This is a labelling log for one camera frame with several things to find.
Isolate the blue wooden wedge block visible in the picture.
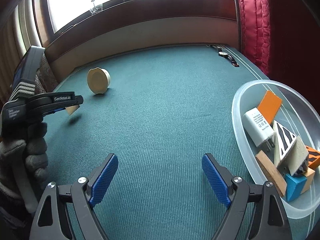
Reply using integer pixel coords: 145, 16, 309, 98
285, 173, 307, 202

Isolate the small natural wooden block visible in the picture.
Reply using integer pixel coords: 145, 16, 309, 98
65, 105, 80, 115

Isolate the brown wooden block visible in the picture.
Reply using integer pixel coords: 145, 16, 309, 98
255, 150, 287, 197

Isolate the natural wooden cube block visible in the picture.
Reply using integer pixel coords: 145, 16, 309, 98
300, 167, 315, 194

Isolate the white striped triangle block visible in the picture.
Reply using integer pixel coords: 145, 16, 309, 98
285, 136, 309, 177
272, 120, 297, 167

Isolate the orange striped triangle block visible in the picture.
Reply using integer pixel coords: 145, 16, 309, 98
306, 146, 320, 170

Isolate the cream round wooden block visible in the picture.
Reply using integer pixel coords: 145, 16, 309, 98
87, 67, 111, 94

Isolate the white power adapter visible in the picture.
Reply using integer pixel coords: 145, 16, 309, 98
242, 108, 275, 153

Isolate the clear plastic bowl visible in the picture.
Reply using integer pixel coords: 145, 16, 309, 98
232, 80, 319, 219

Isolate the left gloved hand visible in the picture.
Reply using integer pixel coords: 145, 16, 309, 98
1, 122, 48, 215

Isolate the glass on window sill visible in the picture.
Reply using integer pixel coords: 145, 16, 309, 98
89, 0, 103, 15

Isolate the black wrist watch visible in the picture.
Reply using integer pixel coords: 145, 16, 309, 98
207, 44, 239, 67

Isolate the red quilted curtain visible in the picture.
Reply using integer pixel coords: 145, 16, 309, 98
233, 0, 320, 86

